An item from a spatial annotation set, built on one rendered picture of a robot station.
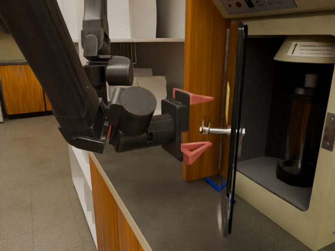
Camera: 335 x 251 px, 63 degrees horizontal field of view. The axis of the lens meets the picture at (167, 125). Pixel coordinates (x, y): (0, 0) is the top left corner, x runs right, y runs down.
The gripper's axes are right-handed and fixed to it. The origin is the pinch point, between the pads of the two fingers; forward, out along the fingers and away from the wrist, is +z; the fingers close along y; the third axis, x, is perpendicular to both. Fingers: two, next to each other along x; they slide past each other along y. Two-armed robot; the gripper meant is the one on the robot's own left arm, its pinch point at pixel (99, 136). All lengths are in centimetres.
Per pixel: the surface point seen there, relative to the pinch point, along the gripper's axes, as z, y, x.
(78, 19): -35, 10, 70
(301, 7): -31, 29, -37
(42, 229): 108, -21, 124
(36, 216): 108, -24, 144
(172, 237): 16.4, 7.9, -28.1
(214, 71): -16.9, 31.9, -8.8
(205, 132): -9.2, 12.0, -33.7
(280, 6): -32, 29, -33
